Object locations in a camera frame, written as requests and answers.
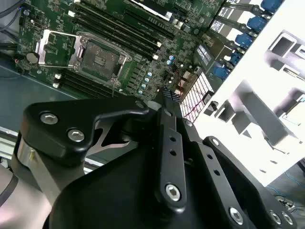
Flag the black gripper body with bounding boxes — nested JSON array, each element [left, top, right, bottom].
[[49, 140, 229, 229]]

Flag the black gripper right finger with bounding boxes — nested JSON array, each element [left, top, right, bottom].
[[166, 95, 297, 229]]

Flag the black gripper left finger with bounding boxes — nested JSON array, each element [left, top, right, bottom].
[[20, 88, 188, 211]]

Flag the metal socket cover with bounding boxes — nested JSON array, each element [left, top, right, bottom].
[[35, 29, 84, 70]]

